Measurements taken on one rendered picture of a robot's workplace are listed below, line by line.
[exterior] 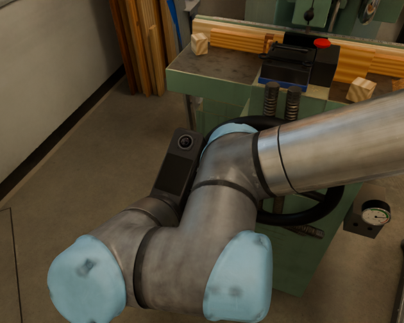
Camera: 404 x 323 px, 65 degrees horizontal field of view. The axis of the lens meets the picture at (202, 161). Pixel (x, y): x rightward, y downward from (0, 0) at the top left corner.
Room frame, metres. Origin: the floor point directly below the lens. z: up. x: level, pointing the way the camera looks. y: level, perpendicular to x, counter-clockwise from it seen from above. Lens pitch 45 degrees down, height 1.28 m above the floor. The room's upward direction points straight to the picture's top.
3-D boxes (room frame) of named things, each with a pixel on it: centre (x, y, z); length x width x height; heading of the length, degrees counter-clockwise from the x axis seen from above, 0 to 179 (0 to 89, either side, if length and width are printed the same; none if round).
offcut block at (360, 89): (0.57, -0.33, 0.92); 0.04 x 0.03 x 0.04; 47
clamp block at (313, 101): (0.56, -0.18, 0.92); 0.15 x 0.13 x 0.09; 69
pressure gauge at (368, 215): (0.45, -0.41, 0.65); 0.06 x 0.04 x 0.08; 69
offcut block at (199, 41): (0.78, 0.01, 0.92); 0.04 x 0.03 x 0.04; 22
